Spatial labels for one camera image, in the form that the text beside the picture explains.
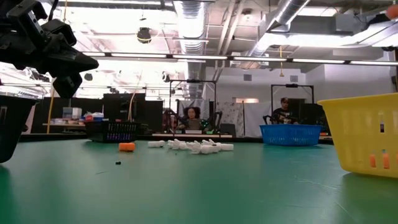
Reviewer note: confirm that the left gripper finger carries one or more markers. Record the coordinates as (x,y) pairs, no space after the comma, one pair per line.
(77,69)
(84,60)

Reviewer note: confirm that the black round ceiling device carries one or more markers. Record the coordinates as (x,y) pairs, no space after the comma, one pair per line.
(144,35)
(165,77)
(89,76)

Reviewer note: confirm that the white storage box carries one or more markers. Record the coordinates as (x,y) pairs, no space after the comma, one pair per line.
(72,113)

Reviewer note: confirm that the small red container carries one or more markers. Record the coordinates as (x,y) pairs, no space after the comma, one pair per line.
(89,118)

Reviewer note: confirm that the blue tray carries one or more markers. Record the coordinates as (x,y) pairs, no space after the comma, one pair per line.
(98,118)

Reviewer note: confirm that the black plastic mesh basket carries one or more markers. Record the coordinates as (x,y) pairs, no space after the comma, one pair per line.
(12,124)
(99,132)

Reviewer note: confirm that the long LED light bar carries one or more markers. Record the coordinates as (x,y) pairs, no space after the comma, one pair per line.
(202,57)

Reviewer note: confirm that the person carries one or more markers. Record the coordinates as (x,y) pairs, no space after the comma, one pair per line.
(192,118)
(283,115)

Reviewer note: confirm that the blue plastic mesh basket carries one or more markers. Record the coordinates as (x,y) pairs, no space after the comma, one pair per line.
(289,135)

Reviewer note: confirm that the yellow plastic mesh basket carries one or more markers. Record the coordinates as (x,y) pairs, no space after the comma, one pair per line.
(357,140)

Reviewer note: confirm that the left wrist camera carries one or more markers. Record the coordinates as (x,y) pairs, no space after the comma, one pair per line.
(60,31)

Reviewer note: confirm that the black partition wall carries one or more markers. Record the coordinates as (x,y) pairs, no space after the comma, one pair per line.
(56,109)

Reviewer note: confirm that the black aluminium table frame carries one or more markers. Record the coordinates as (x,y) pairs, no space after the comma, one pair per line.
(46,137)

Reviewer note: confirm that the black metal stand frame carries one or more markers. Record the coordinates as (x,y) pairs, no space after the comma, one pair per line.
(192,81)
(292,85)

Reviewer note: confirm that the silver ventilation duct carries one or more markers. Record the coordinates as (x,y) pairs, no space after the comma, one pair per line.
(192,31)
(289,9)

